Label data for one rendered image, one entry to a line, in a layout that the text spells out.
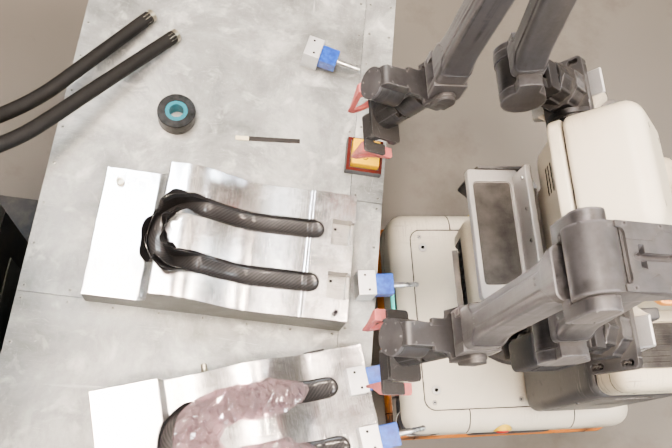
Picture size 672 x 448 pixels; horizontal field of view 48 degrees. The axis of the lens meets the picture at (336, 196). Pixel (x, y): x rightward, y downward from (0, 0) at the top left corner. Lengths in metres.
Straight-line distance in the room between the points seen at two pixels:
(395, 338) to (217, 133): 0.71
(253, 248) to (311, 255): 0.11
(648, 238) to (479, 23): 0.44
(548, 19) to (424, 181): 1.49
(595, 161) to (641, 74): 1.96
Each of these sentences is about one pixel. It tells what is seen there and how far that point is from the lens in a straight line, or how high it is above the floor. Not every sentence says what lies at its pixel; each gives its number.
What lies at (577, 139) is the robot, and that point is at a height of 1.33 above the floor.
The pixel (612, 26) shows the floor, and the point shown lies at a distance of 3.19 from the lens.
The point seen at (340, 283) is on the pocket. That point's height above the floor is 0.86.
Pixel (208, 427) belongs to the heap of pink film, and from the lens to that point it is 1.40.
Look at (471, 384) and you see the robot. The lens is 2.15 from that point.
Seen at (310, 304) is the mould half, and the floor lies 0.89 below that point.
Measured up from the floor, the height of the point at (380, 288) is 0.84.
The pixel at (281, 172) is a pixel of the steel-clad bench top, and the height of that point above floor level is 0.80.
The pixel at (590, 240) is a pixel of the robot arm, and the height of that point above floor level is 1.62.
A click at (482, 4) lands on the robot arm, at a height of 1.46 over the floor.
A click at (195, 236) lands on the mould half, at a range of 1.43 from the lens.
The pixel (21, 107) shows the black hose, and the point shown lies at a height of 0.89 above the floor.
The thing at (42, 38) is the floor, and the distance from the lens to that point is 2.75.
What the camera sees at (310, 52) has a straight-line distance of 1.71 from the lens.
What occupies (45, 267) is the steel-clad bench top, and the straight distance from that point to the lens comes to 1.58.
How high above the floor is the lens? 2.29
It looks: 67 degrees down
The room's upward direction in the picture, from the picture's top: 25 degrees clockwise
